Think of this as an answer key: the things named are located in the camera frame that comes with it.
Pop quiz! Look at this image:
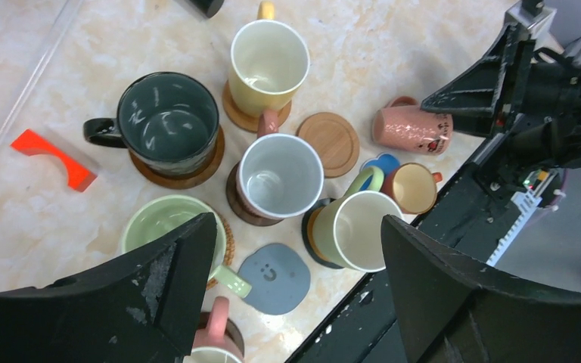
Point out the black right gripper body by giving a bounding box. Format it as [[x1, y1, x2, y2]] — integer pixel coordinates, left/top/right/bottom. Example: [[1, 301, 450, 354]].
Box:
[[496, 45, 581, 171]]

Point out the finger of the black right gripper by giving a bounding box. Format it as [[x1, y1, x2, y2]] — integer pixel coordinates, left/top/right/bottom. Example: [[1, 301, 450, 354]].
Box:
[[420, 23, 534, 138]]

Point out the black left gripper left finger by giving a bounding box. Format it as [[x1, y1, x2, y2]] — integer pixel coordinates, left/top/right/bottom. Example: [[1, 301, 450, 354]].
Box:
[[0, 213, 218, 362]]

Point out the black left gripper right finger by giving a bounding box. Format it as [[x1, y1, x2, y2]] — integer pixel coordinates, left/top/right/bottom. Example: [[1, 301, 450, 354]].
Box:
[[381, 215, 581, 362]]

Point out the small grey blue mug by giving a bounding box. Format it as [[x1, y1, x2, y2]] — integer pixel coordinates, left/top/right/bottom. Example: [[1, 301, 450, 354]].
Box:
[[371, 96, 454, 156]]

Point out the light green mug front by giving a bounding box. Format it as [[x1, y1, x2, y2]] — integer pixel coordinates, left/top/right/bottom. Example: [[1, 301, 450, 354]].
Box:
[[120, 194, 251, 298]]

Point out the small orange mug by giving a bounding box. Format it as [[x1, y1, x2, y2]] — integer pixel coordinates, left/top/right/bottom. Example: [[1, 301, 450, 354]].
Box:
[[381, 163, 443, 215]]

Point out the sage green mug back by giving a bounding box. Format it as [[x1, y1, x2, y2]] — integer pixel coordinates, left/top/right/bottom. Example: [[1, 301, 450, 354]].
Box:
[[312, 166, 403, 273]]

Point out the grey smiley silicone coaster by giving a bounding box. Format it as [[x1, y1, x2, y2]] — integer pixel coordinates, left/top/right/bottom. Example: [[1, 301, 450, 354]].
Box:
[[238, 243, 311, 315]]

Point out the dark walnut round coaster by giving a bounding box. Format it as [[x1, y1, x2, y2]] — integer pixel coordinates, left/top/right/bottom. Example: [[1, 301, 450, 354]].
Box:
[[225, 163, 281, 227]]

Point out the tan wooden round coaster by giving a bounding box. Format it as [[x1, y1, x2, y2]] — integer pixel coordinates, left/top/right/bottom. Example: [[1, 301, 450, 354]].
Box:
[[297, 112, 360, 178]]

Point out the orange black smiley coaster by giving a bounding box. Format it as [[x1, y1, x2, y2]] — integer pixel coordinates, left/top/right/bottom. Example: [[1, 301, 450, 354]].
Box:
[[301, 197, 343, 269]]

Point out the brown mug white interior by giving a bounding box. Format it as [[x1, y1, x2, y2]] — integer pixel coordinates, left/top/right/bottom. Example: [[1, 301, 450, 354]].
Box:
[[236, 109, 325, 220]]

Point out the dark green mug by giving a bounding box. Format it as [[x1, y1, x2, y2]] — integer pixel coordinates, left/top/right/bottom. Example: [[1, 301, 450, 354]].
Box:
[[82, 71, 219, 178]]

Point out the yellow mug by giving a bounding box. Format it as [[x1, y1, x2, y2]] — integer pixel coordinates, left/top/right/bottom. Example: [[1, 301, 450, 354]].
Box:
[[228, 1, 310, 118]]

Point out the pink mug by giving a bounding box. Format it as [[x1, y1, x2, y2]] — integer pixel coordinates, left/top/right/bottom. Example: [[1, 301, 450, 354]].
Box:
[[182, 296, 244, 363]]

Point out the walnut grooved round coaster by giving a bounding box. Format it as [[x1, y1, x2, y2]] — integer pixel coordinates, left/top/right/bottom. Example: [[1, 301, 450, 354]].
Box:
[[197, 312, 245, 358]]

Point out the blue cloud shaped coaster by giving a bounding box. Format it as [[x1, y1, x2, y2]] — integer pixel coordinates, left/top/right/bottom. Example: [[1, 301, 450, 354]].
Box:
[[359, 153, 401, 186]]

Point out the dark wooden round coaster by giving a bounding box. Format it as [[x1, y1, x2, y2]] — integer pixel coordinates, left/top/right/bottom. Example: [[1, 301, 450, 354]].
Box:
[[129, 126, 225, 190]]

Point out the light brown round coaster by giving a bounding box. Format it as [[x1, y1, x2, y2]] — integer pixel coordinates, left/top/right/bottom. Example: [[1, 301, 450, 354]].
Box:
[[222, 81, 292, 133]]

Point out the orange plastic piece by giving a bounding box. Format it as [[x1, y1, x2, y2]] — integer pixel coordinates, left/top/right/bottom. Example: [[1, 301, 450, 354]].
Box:
[[10, 129, 98, 192]]

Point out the black handheld microphone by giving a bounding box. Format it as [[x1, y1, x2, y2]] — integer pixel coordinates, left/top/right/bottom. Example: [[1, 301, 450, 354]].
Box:
[[188, 0, 225, 18]]

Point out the clear plastic tray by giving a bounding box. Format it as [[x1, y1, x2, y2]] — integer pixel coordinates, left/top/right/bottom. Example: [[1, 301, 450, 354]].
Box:
[[0, 1, 82, 149]]

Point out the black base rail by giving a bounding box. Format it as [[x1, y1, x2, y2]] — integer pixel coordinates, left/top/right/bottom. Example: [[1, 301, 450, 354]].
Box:
[[285, 135, 547, 363]]

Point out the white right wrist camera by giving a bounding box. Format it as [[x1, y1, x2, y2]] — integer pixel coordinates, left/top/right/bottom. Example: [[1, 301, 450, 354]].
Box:
[[504, 0, 557, 40]]

